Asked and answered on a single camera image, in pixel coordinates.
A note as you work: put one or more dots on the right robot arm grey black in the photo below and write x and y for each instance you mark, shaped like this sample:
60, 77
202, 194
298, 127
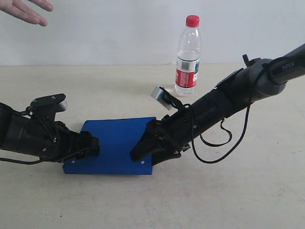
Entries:
260, 79

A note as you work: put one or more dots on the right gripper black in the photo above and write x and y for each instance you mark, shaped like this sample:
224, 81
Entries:
165, 139

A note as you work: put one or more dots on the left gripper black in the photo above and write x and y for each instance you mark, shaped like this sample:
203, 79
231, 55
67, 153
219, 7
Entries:
70, 145

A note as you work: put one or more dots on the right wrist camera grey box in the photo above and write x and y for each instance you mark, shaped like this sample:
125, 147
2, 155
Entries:
167, 100

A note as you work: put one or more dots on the person's bare hand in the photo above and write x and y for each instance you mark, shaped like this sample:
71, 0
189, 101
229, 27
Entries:
18, 9

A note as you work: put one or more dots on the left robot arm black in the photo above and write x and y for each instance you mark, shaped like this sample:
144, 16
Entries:
34, 132

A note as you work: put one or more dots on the blue folder binder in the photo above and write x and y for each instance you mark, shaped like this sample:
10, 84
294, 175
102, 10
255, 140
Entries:
117, 137

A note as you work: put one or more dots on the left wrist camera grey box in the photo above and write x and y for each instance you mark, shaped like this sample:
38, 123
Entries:
51, 102

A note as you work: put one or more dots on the clear water bottle red cap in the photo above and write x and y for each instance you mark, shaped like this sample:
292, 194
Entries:
188, 57

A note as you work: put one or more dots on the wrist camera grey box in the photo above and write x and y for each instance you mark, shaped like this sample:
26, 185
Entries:
51, 102
167, 100

